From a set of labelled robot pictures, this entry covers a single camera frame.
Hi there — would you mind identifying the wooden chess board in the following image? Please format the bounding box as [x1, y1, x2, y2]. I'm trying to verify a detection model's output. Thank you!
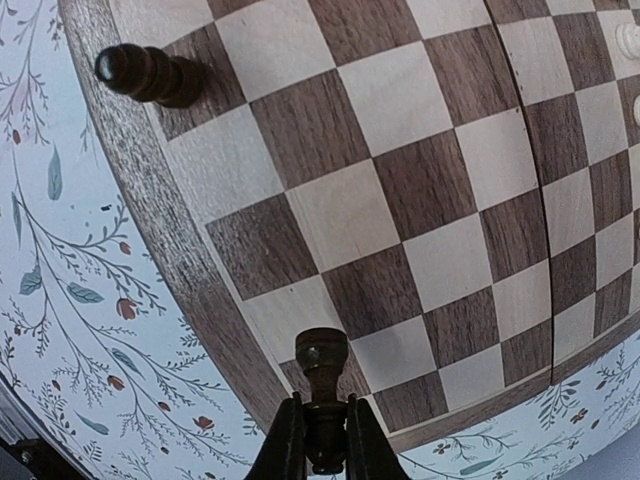
[59, 1, 639, 450]

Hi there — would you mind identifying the dark chess piece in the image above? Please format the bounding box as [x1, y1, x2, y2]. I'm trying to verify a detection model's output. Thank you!
[94, 43, 205, 109]

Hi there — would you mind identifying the white chess pawn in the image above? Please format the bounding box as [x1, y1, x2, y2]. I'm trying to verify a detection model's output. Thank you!
[632, 95, 640, 127]
[615, 23, 640, 60]

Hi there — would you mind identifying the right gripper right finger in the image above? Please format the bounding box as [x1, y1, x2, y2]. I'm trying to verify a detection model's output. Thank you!
[346, 394, 410, 480]

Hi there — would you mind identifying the floral table cloth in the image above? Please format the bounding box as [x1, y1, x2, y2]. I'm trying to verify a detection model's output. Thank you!
[1, 1, 639, 479]

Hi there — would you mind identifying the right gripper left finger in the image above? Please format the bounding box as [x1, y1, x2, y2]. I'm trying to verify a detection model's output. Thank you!
[245, 392, 306, 480]

